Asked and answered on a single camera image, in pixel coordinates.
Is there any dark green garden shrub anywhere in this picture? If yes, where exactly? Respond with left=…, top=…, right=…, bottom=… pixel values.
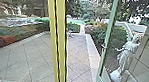
left=89, top=22, right=130, bottom=53

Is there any green framed glass door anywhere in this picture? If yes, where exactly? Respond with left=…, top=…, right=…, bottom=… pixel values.
left=95, top=0, right=149, bottom=82

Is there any white garden statue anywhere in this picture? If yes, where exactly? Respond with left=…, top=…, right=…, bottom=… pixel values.
left=108, top=30, right=143, bottom=82

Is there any green framed window wall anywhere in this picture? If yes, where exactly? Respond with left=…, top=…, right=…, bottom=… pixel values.
left=0, top=0, right=73, bottom=82

